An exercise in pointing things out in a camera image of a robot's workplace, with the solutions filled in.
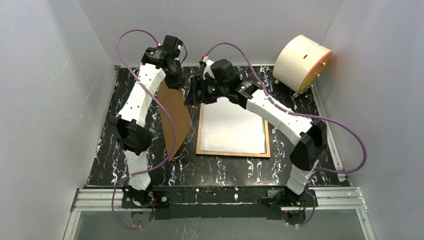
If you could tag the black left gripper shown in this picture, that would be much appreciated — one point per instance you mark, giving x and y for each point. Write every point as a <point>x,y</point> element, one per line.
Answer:
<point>175,77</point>

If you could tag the wooden picture frame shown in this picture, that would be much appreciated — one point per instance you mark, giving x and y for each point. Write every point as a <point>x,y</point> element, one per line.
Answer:
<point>232,155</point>

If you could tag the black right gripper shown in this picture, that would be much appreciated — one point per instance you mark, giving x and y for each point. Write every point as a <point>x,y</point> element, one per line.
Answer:
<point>192,91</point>

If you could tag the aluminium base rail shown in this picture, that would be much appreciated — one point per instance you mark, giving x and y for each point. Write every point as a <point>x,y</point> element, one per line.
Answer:
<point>218,213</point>

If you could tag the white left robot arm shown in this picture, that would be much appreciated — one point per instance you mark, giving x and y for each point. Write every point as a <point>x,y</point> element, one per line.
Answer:
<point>160,80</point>

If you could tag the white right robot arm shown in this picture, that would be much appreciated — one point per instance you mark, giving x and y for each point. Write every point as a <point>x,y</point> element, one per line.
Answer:
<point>235,110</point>

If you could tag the landscape photo print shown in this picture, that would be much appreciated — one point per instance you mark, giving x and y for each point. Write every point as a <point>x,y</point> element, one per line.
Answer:
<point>232,126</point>

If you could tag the brown backing board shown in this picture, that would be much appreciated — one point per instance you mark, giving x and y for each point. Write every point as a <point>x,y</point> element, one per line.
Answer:
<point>173,102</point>

